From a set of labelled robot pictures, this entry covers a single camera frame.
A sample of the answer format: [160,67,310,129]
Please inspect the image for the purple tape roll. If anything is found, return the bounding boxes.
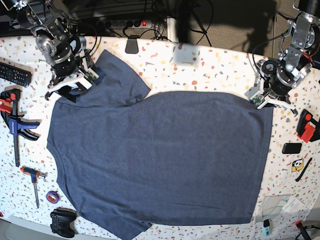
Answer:
[46,191,61,204]

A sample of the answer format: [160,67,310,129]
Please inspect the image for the black table clip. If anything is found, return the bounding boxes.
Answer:
[125,35,140,54]

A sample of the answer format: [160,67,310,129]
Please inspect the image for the black TV remote control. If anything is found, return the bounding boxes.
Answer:
[0,62,32,87]

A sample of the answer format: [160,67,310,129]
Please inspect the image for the white power strip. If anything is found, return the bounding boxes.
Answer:
[96,20,153,29]

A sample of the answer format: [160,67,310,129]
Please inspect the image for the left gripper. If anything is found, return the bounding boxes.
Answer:
[245,59,298,116]

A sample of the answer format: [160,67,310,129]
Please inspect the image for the red black tool bottom right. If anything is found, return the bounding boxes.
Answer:
[294,220,311,240]

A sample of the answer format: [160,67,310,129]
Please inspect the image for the clear plastic bag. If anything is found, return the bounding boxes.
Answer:
[255,195,305,223]

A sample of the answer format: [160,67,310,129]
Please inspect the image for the blue black bar clamp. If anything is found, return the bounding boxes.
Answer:
[0,88,40,167]

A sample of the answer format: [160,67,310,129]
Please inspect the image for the black game controller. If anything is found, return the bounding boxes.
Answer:
[50,209,77,239]

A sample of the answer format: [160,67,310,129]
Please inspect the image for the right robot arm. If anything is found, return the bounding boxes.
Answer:
[3,0,99,103]

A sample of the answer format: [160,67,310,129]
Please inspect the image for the orange T-handle screwdriver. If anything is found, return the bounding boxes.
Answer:
[20,166,47,209]

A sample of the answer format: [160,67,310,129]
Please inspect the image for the black red clamp right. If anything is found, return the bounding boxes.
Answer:
[296,109,320,143]

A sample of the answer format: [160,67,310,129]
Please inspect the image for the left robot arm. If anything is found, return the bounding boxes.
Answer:
[246,0,320,115]

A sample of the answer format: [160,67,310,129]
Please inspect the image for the yellow sticker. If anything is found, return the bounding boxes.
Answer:
[291,158,304,172]

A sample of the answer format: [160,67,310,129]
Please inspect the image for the blue grey T-shirt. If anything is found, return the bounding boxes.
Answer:
[47,51,273,240]

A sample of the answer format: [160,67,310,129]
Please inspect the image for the light blue highlighter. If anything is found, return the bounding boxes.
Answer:
[263,219,271,237]

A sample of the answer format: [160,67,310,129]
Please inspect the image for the small black box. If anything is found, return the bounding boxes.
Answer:
[282,143,302,154]

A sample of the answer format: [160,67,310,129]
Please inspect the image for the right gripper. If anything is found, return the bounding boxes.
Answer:
[44,36,98,103]

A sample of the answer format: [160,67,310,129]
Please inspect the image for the black pen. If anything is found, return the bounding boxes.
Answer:
[295,157,313,182]

